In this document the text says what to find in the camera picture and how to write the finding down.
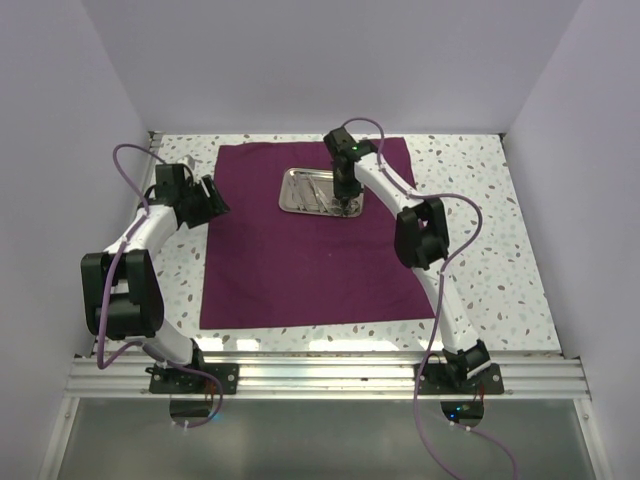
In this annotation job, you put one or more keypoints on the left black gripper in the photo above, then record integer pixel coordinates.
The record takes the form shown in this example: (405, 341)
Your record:
(212, 205)

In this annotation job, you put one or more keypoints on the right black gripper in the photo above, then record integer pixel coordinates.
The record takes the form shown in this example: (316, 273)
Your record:
(342, 191)

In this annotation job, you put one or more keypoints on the steel forceps with rings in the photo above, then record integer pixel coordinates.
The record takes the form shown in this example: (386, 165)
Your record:
(332, 206)

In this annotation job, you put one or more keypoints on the steel surgical scissors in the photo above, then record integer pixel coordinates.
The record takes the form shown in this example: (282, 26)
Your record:
(345, 211)

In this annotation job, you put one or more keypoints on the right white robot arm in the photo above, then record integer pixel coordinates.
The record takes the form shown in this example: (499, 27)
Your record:
(421, 243)

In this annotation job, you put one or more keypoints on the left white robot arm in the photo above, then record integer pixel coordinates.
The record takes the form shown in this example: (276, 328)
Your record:
(124, 305)

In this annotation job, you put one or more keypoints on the steel instrument tray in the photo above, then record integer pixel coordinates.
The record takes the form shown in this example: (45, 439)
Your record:
(292, 197)

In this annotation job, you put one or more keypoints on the steel straight probe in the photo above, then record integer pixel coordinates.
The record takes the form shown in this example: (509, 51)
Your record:
(309, 191)

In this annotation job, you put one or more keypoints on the steel scalpel handle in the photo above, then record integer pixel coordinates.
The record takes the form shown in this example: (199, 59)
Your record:
(320, 185)

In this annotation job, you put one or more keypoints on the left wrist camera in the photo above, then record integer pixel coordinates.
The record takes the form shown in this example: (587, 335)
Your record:
(170, 175)

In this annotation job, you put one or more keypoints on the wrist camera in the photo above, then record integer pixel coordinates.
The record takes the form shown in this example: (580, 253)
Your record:
(170, 175)
(341, 144)

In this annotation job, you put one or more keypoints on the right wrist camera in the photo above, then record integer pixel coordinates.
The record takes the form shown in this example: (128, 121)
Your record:
(341, 144)

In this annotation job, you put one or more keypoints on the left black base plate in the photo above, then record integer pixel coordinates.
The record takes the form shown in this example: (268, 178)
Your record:
(194, 379)

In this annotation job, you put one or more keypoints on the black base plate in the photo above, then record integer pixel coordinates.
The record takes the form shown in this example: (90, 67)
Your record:
(434, 380)
(194, 379)

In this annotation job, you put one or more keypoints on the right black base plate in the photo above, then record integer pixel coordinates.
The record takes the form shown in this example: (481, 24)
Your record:
(434, 380)

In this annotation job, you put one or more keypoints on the aluminium front rail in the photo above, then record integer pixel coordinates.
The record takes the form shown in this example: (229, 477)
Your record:
(342, 376)

